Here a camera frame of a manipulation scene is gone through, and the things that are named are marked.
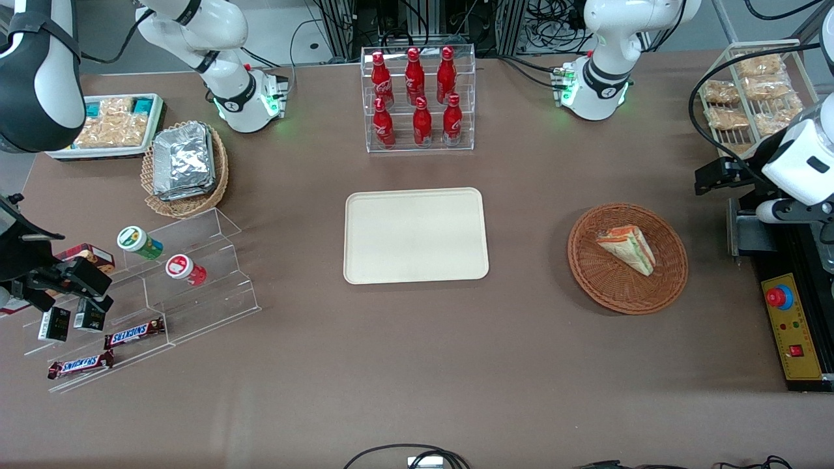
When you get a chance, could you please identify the silver foil container stack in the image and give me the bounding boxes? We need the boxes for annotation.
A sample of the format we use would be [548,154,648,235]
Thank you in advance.
[152,122,217,202]

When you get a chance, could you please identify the small black box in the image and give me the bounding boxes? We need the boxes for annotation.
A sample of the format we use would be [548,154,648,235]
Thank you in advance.
[37,306,71,343]
[73,298,107,332]

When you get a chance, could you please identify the grey metal bracket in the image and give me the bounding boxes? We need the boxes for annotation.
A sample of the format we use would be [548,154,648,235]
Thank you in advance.
[726,197,779,258]

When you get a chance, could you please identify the brown chocolate box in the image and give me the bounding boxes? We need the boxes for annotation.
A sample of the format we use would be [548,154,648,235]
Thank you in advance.
[53,243,116,274]

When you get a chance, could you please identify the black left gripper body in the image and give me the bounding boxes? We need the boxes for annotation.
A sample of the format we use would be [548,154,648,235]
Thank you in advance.
[713,160,764,192]

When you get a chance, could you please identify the brown round wicker basket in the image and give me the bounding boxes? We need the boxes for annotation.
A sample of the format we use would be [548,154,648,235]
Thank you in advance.
[567,203,689,316]

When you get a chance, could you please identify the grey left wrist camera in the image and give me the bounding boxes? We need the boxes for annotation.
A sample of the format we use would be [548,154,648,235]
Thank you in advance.
[756,197,834,226]

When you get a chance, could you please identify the green snack cup white lid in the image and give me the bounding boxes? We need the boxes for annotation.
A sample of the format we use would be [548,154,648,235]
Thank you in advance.
[117,225,164,261]

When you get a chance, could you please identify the yellow emergency stop panel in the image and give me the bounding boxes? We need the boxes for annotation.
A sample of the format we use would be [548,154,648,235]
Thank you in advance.
[760,272,825,382]

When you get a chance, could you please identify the white rectangular bin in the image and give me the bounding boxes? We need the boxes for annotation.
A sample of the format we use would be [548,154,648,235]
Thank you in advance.
[46,93,166,161]

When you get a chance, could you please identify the snickers chocolate bar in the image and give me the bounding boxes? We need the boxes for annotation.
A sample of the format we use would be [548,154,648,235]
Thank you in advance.
[104,317,166,350]
[47,350,115,380]

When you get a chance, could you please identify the red cola bottle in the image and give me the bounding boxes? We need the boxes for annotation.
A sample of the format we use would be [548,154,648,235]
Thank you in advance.
[405,47,425,105]
[412,96,433,148]
[371,51,395,108]
[442,93,463,147]
[372,96,396,149]
[436,46,457,105]

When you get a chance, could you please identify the aluminium frame post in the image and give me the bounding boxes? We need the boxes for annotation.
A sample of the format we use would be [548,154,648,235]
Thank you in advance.
[496,0,527,56]
[324,0,356,61]

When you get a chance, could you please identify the tangled black cables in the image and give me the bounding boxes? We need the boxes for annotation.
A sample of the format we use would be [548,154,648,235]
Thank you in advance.
[526,0,590,53]

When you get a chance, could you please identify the triangle sandwich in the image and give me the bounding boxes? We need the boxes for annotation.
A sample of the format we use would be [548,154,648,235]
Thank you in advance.
[595,225,656,277]

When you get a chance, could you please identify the snack bag teal label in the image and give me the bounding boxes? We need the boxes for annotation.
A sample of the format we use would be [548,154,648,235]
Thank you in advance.
[74,114,149,149]
[85,96,162,119]

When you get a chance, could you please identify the white wire rack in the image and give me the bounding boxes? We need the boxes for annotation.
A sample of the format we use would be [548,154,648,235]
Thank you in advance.
[698,39,822,157]

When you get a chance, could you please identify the black cable loop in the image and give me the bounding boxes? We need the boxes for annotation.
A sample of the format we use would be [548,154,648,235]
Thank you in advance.
[343,444,471,469]

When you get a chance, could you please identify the black yellow control box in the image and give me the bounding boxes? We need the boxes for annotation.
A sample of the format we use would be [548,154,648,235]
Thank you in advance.
[736,189,834,393]

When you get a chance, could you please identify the cream plastic tray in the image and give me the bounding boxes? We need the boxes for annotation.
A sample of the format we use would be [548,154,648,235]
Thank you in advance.
[343,187,490,285]

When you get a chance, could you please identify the red snack cup white lid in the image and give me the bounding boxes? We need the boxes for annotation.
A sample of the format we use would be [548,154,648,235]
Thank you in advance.
[164,254,208,287]

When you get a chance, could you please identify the clear acrylic stepped shelf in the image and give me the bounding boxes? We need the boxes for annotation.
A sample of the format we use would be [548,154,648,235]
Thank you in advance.
[23,207,263,395]

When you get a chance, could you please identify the light oval wicker basket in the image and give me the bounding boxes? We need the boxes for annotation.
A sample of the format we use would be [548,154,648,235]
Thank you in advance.
[141,121,230,219]

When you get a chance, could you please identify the clear acrylic bottle rack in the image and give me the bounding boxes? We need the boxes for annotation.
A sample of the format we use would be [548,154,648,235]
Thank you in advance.
[360,44,476,154]

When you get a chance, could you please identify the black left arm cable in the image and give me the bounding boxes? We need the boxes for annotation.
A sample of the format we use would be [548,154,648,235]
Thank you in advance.
[689,42,834,193]

